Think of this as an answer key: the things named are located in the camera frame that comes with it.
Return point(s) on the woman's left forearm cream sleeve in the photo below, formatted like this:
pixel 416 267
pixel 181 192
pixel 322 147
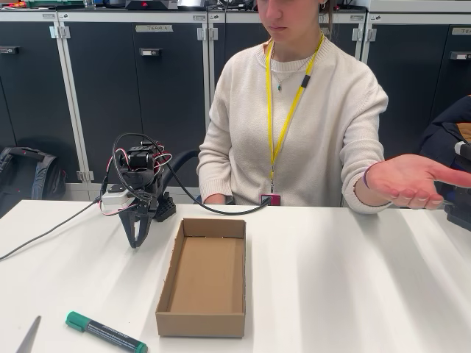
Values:
pixel 351 198

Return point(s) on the woman's left hand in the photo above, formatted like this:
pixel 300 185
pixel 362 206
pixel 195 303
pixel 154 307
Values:
pixel 404 176

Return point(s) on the grey black backpack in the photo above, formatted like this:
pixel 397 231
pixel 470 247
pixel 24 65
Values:
pixel 40 176

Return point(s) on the woman in cream sweater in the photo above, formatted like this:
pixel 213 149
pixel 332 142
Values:
pixel 250 128

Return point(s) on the dark grey metal cabinet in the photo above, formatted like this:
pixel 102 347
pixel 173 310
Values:
pixel 404 73
pixel 235 44
pixel 29 92
pixel 110 92

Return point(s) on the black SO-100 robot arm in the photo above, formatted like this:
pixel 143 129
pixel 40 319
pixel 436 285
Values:
pixel 141 158

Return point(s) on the black office chair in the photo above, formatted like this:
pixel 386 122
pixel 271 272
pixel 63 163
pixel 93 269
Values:
pixel 180 158

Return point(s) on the dark jacket with tan lining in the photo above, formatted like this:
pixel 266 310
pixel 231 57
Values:
pixel 441 139

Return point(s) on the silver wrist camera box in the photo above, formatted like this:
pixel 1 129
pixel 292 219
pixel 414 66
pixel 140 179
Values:
pixel 116 200

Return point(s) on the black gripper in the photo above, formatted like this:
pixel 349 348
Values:
pixel 140 209

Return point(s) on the pink name badge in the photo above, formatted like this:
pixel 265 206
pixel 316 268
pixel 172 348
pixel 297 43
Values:
pixel 274 200

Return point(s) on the black case with red logo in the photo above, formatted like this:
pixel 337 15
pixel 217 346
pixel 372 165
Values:
pixel 151 4

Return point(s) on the silver grey device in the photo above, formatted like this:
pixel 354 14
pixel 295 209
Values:
pixel 191 3

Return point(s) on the grey tape label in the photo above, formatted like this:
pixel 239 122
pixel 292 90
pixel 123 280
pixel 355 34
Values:
pixel 461 31

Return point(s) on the green flat box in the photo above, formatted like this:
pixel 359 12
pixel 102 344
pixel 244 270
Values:
pixel 55 3

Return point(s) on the green capped black marker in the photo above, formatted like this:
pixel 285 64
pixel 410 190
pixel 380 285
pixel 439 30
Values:
pixel 106 334

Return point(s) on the grey scissors blade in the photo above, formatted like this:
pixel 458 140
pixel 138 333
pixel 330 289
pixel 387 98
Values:
pixel 31 336

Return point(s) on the brown cardboard box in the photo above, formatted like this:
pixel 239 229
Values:
pixel 206 272

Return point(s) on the woman's right hand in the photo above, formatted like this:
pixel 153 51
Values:
pixel 214 200

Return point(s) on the woman's right forearm cream sleeve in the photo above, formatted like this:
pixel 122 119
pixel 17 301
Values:
pixel 213 176

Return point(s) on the grey tape label team four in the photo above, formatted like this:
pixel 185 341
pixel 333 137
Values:
pixel 154 28

